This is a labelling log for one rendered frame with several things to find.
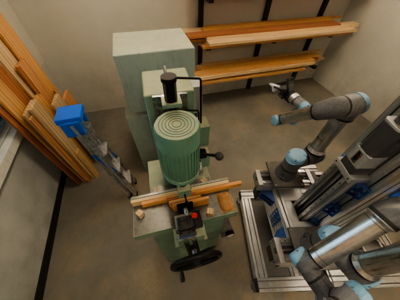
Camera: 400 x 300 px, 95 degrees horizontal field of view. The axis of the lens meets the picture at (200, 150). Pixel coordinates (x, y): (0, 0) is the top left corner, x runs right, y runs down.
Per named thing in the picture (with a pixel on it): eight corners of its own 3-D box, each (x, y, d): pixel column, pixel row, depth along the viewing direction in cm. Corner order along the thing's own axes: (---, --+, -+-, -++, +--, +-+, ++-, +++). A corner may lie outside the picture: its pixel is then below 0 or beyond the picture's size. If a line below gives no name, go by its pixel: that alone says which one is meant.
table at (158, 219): (136, 259, 97) (133, 257, 92) (134, 205, 116) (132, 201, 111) (242, 231, 107) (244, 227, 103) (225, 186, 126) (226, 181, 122)
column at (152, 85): (164, 184, 131) (141, 96, 76) (161, 159, 145) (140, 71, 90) (194, 177, 135) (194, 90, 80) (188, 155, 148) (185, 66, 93)
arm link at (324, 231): (321, 226, 102) (334, 217, 92) (342, 250, 95) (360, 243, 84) (305, 237, 99) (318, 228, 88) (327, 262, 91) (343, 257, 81)
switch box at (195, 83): (191, 113, 100) (190, 87, 88) (187, 103, 107) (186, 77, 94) (202, 112, 101) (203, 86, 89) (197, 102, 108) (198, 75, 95)
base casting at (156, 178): (155, 242, 114) (152, 238, 107) (149, 168, 150) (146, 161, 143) (223, 225, 122) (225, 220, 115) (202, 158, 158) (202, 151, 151)
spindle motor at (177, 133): (166, 190, 84) (154, 144, 61) (161, 160, 95) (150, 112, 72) (203, 182, 87) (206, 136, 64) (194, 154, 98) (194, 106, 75)
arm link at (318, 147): (292, 156, 134) (336, 90, 92) (309, 152, 137) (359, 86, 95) (302, 170, 126) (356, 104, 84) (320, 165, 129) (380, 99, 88)
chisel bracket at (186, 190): (179, 199, 104) (178, 192, 97) (175, 178, 112) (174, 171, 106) (191, 197, 105) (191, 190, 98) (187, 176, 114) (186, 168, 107)
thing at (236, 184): (143, 208, 109) (141, 205, 106) (143, 204, 110) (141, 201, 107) (240, 186, 120) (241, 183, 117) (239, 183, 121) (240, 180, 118)
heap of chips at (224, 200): (221, 212, 108) (222, 211, 106) (215, 194, 116) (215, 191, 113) (235, 209, 109) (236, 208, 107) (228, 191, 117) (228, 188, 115)
